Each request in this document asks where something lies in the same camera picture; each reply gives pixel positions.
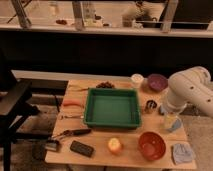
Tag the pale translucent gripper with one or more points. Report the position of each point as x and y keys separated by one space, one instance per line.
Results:
x=172 y=122

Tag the yellow red apple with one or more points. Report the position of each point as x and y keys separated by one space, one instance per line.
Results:
x=115 y=146

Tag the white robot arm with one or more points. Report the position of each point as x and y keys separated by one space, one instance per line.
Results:
x=193 y=86

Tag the small metal cup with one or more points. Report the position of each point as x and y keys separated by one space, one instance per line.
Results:
x=150 y=107

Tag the white plastic cup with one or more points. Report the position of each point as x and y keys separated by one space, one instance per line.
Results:
x=136 y=80

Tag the blue sponge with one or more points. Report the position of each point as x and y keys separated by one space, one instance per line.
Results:
x=161 y=110

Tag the red bowl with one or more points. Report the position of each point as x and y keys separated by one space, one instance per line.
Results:
x=151 y=146

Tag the light blue cloth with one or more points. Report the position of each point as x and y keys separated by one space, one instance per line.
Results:
x=182 y=153

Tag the purple bowl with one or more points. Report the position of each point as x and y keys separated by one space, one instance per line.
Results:
x=157 y=82

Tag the green plastic tray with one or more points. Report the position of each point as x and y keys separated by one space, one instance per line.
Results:
x=113 y=108

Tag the black rectangular block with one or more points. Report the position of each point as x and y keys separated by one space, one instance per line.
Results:
x=81 y=148

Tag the orange carrot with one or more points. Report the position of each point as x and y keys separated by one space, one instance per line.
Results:
x=72 y=102

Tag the metal spoon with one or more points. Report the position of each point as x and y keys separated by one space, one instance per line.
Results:
x=71 y=117

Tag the black stand on left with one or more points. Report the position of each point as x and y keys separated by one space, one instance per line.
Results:
x=14 y=111

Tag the black handled tool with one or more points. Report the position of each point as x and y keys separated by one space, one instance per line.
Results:
x=75 y=132

